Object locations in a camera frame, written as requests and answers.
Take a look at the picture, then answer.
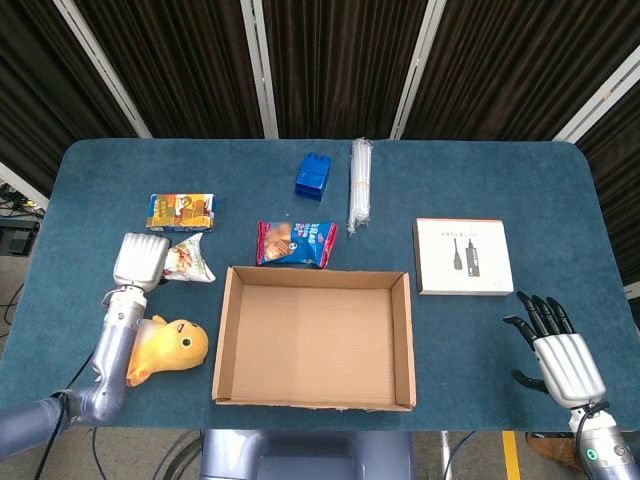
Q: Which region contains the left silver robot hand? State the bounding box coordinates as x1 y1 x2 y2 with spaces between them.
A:
112 232 171 294

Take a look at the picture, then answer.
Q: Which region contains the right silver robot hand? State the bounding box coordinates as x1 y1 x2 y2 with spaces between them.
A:
503 291 607 407

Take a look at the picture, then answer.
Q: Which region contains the white snack bag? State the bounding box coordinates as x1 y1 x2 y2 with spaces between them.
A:
162 232 217 284

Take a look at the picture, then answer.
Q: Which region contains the yellow plush toy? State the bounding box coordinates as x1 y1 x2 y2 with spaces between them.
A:
124 314 210 388

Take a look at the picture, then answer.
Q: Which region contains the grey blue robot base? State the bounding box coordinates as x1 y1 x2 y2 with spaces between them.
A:
199 428 416 480

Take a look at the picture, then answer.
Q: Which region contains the white flat product box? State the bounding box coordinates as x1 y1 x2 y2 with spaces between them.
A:
412 217 515 296

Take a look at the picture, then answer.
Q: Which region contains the red blue snack packet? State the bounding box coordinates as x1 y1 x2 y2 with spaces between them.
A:
256 219 339 270

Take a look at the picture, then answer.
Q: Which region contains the brown cardboard box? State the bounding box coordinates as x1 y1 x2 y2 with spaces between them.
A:
211 265 418 412

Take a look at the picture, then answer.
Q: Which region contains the yellow and blue carton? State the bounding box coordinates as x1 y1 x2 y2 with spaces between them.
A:
146 193 217 234

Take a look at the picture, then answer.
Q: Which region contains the brown shoe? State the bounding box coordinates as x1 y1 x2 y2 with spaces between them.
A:
524 432 584 471

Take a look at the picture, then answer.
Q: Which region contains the blue plastic building block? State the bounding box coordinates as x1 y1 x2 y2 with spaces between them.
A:
294 152 333 202

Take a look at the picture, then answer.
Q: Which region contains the dark brown pleated curtain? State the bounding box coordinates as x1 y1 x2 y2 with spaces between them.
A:
0 0 640 286

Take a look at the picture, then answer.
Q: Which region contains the blue velvet table cover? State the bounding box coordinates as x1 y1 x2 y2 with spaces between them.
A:
0 138 640 434

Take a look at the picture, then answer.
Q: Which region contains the bundle of clear straws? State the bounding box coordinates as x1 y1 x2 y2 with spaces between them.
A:
346 138 374 236

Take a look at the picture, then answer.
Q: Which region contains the white metal frame post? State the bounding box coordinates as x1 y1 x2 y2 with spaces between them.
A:
52 0 153 139
0 162 50 211
388 0 448 140
239 0 280 140
552 49 640 144

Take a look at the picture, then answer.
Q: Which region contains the blue floor cable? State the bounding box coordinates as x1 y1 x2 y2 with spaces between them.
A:
442 430 475 480

